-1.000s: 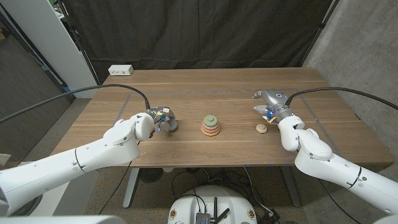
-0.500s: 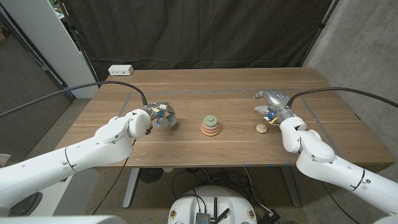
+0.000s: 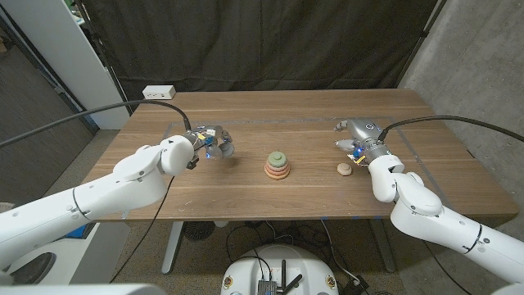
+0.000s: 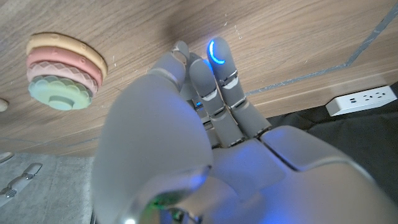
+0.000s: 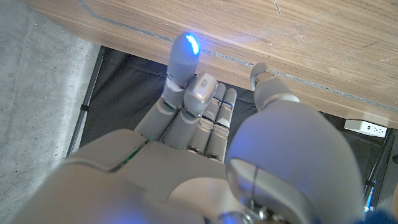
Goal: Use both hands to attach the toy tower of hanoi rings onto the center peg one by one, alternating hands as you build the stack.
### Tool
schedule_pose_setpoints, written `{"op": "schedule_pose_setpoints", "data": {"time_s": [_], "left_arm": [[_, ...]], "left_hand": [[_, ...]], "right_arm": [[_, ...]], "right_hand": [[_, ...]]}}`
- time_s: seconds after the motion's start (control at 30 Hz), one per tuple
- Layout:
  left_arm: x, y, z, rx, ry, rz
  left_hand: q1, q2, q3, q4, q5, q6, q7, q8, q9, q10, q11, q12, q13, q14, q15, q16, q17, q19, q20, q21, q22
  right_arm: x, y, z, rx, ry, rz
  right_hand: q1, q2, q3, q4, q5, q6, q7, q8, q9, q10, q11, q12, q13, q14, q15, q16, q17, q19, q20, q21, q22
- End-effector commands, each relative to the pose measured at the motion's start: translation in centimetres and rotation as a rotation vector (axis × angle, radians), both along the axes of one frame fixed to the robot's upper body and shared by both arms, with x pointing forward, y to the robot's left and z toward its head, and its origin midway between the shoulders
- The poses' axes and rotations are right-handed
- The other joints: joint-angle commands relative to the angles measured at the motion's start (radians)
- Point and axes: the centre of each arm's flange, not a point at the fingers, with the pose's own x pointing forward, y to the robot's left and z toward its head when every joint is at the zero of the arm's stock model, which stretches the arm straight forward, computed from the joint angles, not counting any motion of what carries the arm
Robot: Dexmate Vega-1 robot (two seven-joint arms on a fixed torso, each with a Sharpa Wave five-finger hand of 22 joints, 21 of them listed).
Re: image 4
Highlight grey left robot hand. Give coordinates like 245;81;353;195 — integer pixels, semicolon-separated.
91;36;398;224

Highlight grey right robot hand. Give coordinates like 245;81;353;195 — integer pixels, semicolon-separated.
0;151;44;208

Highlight green toy ring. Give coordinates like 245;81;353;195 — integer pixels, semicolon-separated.
27;75;93;111

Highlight coral red toy ring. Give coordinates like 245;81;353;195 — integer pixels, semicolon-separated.
26;46;103;86

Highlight black curtain backdrop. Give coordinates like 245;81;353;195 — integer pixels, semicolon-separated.
267;90;398;203

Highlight white power strip box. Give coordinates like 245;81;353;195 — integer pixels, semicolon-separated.
325;85;398;117

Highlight large orange toy ring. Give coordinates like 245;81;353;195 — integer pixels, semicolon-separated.
26;32;108;80

